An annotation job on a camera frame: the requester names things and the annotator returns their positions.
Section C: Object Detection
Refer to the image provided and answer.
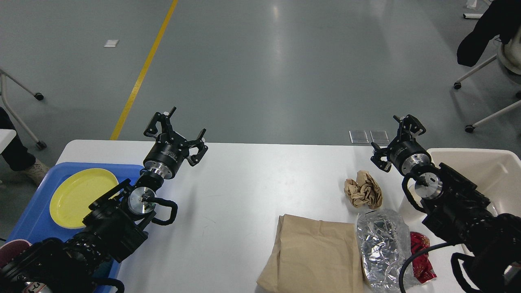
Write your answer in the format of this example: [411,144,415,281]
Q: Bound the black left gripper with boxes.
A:
[143,107,208,179]

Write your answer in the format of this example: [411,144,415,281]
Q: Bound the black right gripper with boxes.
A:
[370,115,432,176]

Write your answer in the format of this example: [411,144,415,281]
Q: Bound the yellow plate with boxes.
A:
[50,168,118,230]

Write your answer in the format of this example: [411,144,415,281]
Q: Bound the dark teal mug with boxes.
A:
[92,259,114,278]

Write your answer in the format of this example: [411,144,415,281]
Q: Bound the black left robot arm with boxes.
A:
[1,107,208,293]

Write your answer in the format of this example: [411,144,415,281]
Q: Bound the right floor outlet cover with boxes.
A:
[370,130,390,145]

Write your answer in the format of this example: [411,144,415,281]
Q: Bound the floor outlet cover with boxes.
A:
[370,130,390,145]
[349,130,369,144]

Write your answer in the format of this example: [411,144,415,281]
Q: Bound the left floor outlet cover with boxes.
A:
[349,130,369,144]

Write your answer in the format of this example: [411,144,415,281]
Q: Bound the crumpled brown paper ball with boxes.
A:
[344,170,383,210]

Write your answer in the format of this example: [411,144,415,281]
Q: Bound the crumpled silver foil bag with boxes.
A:
[355,208,411,293]

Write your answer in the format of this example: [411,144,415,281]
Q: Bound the white plastic bin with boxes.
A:
[398,148,521,228]

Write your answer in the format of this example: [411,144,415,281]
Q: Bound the red snack wrapper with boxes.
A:
[410,231,437,284]

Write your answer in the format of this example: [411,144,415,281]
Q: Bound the white rolling rack leg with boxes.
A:
[0,68,47,150]

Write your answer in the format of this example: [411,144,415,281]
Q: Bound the white office chair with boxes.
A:
[453,30,521,133]

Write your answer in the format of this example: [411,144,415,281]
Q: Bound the brown paper bag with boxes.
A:
[257,214,364,293]

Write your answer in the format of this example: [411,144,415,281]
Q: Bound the person's foot in shoe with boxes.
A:
[0,108,49,186]

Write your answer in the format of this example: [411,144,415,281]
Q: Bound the pink mug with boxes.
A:
[0,239,32,269]

